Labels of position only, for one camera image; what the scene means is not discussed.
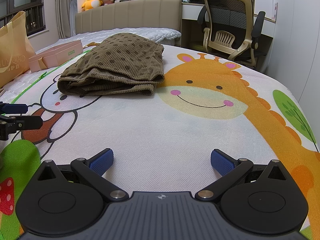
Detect white desk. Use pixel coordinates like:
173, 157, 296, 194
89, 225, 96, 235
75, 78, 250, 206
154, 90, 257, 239
181, 2, 277, 39

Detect beige padded headboard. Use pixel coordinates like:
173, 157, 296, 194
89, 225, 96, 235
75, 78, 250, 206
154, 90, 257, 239
75, 0, 182, 34

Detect beige paper shopping bag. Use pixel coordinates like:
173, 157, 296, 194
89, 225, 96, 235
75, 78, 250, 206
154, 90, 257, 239
0, 11, 35, 87

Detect window with dark railing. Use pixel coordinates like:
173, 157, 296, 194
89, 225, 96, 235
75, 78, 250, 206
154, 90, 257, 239
1, 0, 46, 36

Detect beige mesh office chair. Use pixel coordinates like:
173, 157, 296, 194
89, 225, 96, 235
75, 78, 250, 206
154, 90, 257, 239
197, 0, 265, 69

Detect cartoon animal play mat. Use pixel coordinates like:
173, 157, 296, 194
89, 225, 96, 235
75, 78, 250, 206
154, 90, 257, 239
1, 46, 319, 239

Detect brown corduroy dotted garment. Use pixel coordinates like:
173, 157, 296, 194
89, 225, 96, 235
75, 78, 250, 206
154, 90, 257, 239
57, 33, 164, 96

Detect yellow duck plush toy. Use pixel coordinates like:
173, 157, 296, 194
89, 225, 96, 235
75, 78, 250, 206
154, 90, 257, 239
81, 0, 103, 11

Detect pink storage box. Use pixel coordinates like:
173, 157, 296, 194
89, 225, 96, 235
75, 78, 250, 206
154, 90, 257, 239
29, 40, 83, 72

